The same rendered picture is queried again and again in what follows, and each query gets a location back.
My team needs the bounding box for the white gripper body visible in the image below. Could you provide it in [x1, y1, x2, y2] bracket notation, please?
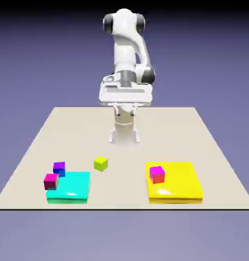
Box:
[98, 81, 153, 107]

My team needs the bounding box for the small yellow-green cube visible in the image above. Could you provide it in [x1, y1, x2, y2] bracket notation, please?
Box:
[93, 156, 109, 172]

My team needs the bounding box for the small magenta red cube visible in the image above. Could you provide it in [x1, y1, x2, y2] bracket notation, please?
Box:
[149, 165, 166, 185]

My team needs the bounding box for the small purple cube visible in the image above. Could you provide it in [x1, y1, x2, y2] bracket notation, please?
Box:
[52, 161, 66, 178]

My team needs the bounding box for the small magenta maroon cube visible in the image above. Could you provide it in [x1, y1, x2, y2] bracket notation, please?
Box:
[43, 173, 60, 191]

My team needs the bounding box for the large yellow box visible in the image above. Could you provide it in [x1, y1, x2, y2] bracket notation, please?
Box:
[145, 161, 205, 205]

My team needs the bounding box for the large cyan box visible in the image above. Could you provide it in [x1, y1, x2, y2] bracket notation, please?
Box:
[45, 171, 92, 205]

